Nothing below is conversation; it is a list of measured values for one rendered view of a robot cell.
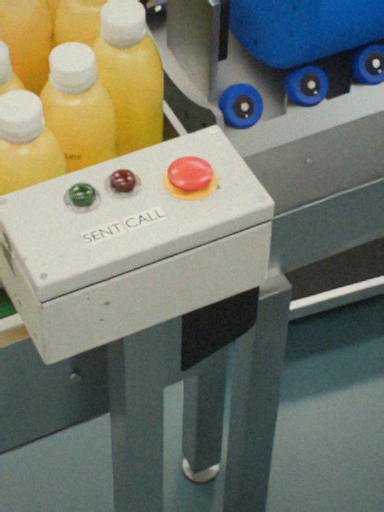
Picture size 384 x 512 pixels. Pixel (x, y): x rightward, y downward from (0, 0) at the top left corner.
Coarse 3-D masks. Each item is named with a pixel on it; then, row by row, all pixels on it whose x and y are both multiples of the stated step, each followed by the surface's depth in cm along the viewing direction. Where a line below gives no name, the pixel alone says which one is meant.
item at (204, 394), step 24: (216, 360) 191; (192, 384) 196; (216, 384) 196; (192, 408) 200; (216, 408) 201; (192, 432) 205; (216, 432) 206; (192, 456) 209; (216, 456) 211; (192, 480) 215
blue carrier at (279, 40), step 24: (240, 0) 135; (264, 0) 130; (288, 0) 125; (312, 0) 121; (336, 0) 122; (360, 0) 123; (240, 24) 138; (264, 24) 132; (288, 24) 127; (312, 24) 123; (336, 24) 124; (360, 24) 126; (264, 48) 134; (288, 48) 129; (312, 48) 126; (336, 48) 129
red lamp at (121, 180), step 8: (112, 176) 105; (120, 176) 105; (128, 176) 105; (136, 176) 105; (112, 184) 105; (120, 184) 104; (128, 184) 104; (136, 184) 105; (120, 192) 105; (128, 192) 105
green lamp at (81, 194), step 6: (72, 186) 104; (78, 186) 104; (84, 186) 104; (90, 186) 104; (72, 192) 104; (78, 192) 103; (84, 192) 103; (90, 192) 104; (72, 198) 103; (78, 198) 103; (84, 198) 103; (90, 198) 103; (78, 204) 103; (84, 204) 103; (90, 204) 104
